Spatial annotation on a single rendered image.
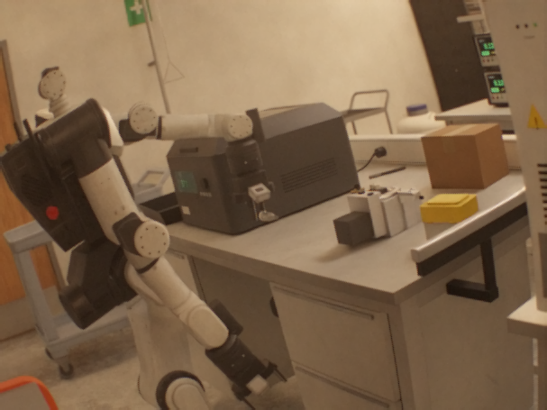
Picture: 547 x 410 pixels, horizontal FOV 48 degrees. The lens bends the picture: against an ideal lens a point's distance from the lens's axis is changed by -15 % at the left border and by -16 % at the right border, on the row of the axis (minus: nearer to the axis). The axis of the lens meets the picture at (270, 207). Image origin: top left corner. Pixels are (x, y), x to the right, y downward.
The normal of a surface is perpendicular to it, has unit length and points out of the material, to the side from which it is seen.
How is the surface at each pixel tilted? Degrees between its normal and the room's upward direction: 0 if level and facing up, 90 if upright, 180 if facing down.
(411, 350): 90
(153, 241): 92
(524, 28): 90
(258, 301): 90
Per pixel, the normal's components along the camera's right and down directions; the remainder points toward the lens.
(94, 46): 0.48, 0.06
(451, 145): -0.77, 0.32
